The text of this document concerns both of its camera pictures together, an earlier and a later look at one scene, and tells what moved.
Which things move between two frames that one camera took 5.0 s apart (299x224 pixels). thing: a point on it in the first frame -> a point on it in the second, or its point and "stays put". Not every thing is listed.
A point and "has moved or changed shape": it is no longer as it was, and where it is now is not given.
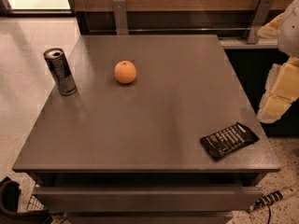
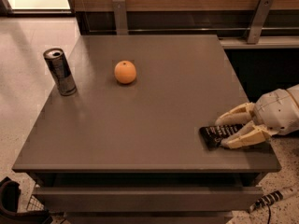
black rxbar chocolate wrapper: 221,143 has moved or changed shape
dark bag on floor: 9,192 stays put
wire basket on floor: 35,203 stays put
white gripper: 290,32 -> 273,111
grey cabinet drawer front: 147,199 stays put
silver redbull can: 61,71 stays put
